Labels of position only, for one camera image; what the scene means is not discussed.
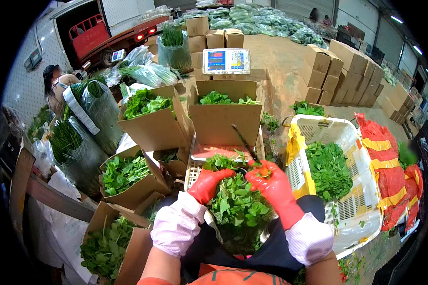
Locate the person's right hand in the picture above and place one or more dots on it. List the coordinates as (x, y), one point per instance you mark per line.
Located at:
(276, 190)

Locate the person's left hand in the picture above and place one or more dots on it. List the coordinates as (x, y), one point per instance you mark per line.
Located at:
(207, 183)

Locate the person's left fingers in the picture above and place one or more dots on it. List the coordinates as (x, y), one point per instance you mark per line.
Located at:
(223, 173)

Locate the person's right fingers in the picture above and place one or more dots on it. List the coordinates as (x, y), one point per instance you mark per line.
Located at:
(256, 180)

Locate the bunch of leafy greens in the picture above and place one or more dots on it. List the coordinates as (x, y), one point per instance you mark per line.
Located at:
(237, 206)

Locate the dark tying strip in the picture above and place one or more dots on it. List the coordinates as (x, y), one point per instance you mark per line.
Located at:
(243, 140)

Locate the small open cardboard box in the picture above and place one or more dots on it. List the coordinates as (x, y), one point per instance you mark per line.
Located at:
(174, 165)

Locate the yellow plastic bag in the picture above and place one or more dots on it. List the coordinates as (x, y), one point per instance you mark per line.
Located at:
(296, 142)

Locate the loose greens scraps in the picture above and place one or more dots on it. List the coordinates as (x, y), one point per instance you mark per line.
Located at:
(270, 122)

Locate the heap of leafy greens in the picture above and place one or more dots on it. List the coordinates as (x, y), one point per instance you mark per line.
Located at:
(328, 171)

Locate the cardboard box of greens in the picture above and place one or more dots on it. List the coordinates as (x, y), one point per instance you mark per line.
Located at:
(308, 108)

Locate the person's body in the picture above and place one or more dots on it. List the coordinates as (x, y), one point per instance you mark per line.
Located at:
(235, 276)

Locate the large white plastic basket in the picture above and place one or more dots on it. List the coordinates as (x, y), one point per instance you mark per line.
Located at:
(353, 228)

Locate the digital scale display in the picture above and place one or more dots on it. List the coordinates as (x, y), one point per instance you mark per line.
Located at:
(226, 61)

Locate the bags of green onions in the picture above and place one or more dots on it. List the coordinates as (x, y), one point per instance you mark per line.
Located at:
(146, 71)

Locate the clear bag of chives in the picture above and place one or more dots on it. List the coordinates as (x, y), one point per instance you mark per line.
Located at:
(73, 149)
(100, 110)
(174, 53)

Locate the red mesh sack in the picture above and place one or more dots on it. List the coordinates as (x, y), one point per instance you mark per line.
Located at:
(387, 167)

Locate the long stack of cardboard boxes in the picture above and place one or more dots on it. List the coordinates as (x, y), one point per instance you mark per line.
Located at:
(342, 74)

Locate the heap of bagged vegetables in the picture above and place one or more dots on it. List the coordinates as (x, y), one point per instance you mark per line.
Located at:
(253, 19)

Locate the small digital scale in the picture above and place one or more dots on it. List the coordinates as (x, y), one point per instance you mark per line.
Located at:
(118, 55)

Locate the heap of white sacks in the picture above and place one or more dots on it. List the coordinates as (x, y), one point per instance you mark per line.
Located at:
(60, 228)

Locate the stack of black crates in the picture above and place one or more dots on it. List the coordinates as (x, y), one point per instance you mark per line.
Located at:
(349, 34)

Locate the red cargo tricycle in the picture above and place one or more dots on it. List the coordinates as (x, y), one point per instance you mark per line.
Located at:
(92, 39)

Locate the wall electric meter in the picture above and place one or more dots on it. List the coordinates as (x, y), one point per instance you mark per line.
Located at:
(34, 58)

